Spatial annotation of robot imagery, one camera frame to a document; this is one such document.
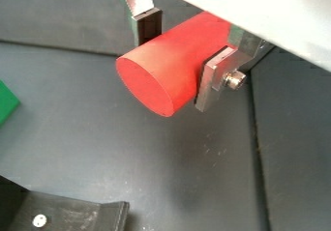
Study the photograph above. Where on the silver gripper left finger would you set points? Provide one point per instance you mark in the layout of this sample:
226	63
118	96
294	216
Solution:
144	18

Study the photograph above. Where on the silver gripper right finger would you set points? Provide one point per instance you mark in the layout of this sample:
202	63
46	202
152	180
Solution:
223	69

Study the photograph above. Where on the black curved cradle fixture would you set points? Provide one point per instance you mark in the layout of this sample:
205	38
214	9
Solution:
33	211

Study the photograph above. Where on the green foam shape board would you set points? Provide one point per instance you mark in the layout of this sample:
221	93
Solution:
8	103

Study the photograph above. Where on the red oval cylinder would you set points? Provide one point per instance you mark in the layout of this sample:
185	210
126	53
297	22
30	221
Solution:
160	70

